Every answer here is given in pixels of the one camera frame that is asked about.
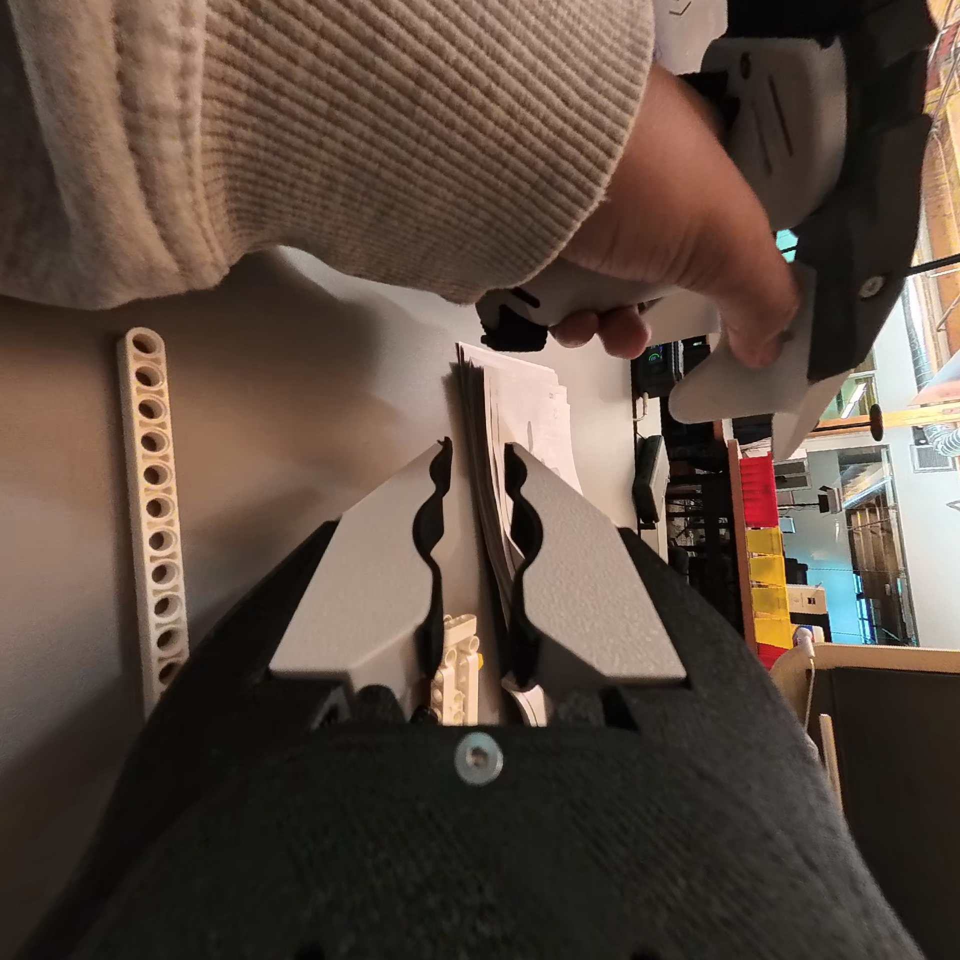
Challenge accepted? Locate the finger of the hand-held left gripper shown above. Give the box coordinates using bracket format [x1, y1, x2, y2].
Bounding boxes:
[771, 366, 864, 460]
[667, 262, 819, 425]

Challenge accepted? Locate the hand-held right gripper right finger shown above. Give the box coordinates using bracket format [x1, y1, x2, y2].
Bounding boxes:
[504, 442, 690, 690]

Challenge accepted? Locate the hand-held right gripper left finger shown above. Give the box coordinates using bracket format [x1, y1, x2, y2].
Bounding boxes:
[268, 437, 455, 687]

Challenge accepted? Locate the white lego beam assembly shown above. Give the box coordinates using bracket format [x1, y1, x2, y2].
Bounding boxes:
[431, 613, 485, 727]

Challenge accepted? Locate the person's left forearm beige sleeve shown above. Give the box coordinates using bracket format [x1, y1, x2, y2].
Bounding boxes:
[0, 0, 657, 310]

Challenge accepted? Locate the lego instruction booklet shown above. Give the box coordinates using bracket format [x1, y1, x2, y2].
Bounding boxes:
[453, 341, 586, 727]

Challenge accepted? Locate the long white lego beam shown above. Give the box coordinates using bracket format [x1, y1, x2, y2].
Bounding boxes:
[116, 327, 189, 714]

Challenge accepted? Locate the person's left hand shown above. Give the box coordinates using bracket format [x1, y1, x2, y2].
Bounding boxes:
[549, 63, 801, 370]

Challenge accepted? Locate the black monitor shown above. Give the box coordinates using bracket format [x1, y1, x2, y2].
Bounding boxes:
[632, 433, 670, 528]

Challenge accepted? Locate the rack of coloured storage bins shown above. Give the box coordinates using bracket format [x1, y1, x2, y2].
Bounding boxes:
[726, 438, 798, 672]

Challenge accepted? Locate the white cable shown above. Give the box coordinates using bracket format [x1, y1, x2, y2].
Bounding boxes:
[795, 626, 822, 729]

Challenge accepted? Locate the dark panel with pale frame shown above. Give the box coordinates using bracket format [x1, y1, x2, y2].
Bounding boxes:
[772, 641, 960, 960]

